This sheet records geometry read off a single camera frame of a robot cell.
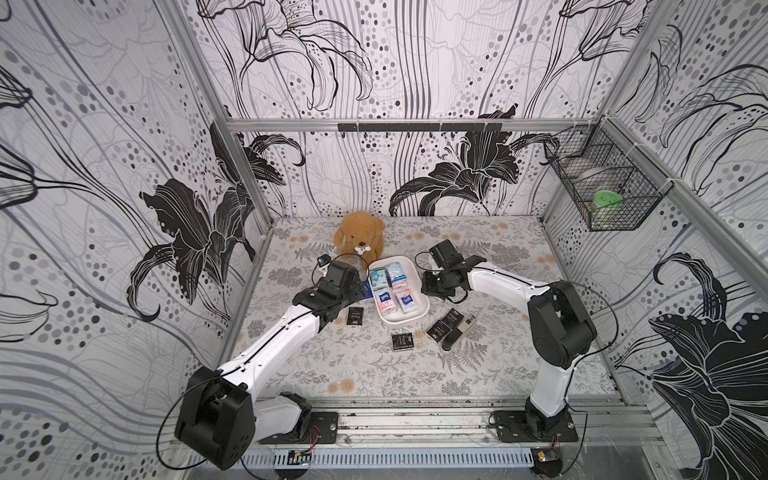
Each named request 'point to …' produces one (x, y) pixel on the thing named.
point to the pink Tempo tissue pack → (385, 300)
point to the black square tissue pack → (402, 341)
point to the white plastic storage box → (398, 289)
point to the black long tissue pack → (448, 323)
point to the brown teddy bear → (362, 235)
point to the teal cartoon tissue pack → (379, 278)
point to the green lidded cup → (606, 208)
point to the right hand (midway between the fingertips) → (425, 285)
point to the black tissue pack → (355, 316)
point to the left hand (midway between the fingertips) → (357, 293)
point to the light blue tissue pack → (396, 275)
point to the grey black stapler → (449, 344)
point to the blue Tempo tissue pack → (368, 293)
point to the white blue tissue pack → (406, 300)
